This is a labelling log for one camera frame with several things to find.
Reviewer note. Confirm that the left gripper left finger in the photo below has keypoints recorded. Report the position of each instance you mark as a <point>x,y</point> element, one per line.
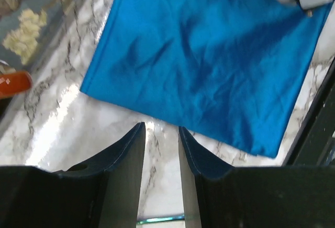
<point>111,181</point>

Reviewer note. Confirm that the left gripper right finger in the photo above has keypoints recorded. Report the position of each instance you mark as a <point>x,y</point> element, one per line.
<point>200,170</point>

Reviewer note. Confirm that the blue cloth napkin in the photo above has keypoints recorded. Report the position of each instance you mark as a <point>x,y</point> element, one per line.
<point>228,69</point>

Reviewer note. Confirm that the iridescent gold spoon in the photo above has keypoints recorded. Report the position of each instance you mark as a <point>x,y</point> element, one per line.
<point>161,219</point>

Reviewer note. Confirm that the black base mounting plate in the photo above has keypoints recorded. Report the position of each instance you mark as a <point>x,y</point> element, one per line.
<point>314,143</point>

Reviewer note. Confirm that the orange black mug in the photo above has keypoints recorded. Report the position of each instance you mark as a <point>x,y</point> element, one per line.
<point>13,82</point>

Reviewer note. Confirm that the green floral serving tray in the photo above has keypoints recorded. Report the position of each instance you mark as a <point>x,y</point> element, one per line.
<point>27,28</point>

